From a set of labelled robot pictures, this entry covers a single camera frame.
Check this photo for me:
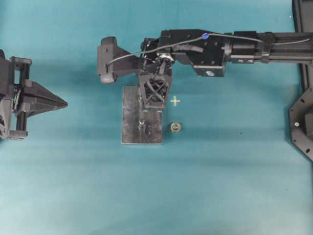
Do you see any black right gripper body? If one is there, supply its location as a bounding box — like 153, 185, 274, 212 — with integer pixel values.
142, 29, 229, 77

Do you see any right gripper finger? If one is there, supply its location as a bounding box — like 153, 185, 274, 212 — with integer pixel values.
151, 74, 172, 109
138, 74, 159, 108

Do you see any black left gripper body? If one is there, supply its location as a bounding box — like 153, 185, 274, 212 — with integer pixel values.
0, 50, 32, 140

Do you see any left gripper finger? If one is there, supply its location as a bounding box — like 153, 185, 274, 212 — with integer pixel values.
23, 79, 68, 105
18, 94, 68, 118

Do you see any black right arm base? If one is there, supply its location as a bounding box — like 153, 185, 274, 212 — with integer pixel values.
287, 0, 313, 162

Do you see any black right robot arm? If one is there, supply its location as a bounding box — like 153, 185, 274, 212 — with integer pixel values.
137, 29, 313, 110

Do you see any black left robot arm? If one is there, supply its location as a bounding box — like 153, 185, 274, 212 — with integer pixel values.
0, 50, 68, 141

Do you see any front steel shaft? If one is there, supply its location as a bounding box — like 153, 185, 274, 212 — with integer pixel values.
138, 119, 145, 131

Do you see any grey metal base block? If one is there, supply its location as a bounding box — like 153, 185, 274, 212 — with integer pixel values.
122, 86, 162, 144

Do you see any thin black camera cable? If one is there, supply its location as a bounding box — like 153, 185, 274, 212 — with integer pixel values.
106, 33, 313, 71

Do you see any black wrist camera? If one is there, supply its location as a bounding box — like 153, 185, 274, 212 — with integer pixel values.
97, 36, 141, 84

